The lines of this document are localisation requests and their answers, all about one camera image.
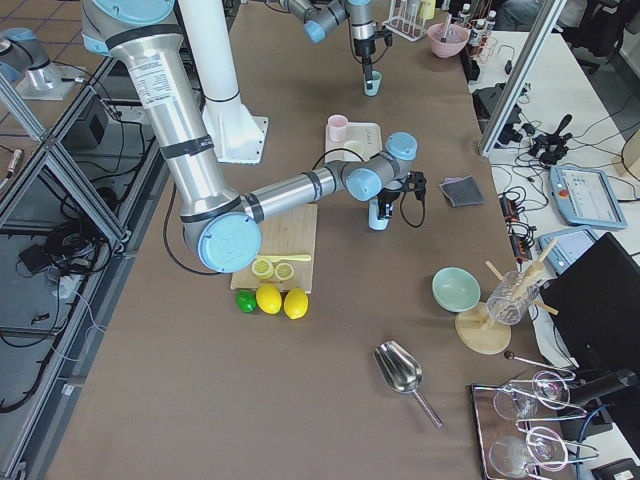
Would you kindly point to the pink ice bowl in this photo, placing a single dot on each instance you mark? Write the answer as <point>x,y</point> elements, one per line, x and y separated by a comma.
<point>449,44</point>

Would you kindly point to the white wire rack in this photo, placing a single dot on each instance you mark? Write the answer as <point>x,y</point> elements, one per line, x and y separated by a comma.
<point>408,18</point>

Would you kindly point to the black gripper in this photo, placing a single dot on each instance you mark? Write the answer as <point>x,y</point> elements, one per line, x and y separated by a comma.
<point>363,48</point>
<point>388,196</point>

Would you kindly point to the upper lemon slice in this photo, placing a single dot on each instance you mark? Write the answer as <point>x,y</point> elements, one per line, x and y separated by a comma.
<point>262,269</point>

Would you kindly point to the black laptop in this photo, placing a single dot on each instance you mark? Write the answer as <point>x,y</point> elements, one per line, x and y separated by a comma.
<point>598,302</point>

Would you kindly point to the yellow plastic knife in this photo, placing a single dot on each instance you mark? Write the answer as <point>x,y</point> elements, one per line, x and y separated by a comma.
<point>286,258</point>

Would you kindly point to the lower wine glass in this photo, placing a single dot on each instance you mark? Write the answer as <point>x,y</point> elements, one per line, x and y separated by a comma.
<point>540,450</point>

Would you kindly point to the lower lemon slice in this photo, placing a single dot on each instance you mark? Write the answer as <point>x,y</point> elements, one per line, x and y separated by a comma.
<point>284,271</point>

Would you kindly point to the whole lemon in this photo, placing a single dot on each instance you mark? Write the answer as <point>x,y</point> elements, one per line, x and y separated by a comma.
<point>296,304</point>
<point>269,298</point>

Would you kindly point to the green cup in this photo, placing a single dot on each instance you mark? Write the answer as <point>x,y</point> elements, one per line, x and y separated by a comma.
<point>371,86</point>

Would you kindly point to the upper wine glass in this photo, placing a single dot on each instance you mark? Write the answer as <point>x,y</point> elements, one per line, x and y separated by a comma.
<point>521,399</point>

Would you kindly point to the blue cup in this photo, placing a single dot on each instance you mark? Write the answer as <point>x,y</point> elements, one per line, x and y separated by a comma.
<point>373,222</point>

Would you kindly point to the grey folded cloth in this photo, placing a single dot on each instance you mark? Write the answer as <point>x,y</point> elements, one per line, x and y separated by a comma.
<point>461,191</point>

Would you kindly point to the cream rabbit tray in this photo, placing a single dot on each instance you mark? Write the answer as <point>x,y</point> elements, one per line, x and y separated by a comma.
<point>367,132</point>

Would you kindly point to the wooden cup stand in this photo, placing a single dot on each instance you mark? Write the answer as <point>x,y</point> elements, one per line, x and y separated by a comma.
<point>486,336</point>

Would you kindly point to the teach pendant tablet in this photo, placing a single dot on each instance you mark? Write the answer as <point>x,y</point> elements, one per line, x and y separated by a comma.
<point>585,197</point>

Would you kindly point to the aluminium camera post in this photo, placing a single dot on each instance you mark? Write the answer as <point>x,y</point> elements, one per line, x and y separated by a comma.
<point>540,30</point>

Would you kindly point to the lemon slice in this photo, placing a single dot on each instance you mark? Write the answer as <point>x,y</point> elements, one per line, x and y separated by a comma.
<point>262,269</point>
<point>284,271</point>

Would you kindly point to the green bowl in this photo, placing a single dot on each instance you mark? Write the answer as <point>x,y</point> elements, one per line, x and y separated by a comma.
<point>455,289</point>

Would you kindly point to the black wine glass rack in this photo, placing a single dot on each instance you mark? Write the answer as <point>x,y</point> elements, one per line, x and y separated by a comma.
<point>518,427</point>

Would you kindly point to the wooden cutting board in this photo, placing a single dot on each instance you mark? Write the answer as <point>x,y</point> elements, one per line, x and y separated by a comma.
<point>291,233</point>

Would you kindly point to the steel ice scoop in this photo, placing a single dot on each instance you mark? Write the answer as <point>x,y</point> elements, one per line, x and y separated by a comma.
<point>403,374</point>

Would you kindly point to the lower whole lemon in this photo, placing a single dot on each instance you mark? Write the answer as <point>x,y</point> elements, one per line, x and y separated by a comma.
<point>269,298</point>

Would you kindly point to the steel muddler black tip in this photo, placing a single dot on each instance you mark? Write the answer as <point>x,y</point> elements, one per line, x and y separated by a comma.
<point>445,28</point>

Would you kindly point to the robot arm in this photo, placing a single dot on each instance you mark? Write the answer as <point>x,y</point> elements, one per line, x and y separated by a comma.
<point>319,22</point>
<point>179,59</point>

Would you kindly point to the clear textured glass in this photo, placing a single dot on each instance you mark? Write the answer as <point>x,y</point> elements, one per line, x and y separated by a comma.
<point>511,299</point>

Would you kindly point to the upper whole lemon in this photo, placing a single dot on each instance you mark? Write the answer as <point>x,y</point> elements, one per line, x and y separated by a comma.
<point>296,304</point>

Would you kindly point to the pink cup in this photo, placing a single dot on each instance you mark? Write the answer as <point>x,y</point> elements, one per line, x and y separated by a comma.
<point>337,125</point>

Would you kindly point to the green lime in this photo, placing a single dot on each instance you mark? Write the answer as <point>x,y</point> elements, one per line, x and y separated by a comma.
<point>246,301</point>

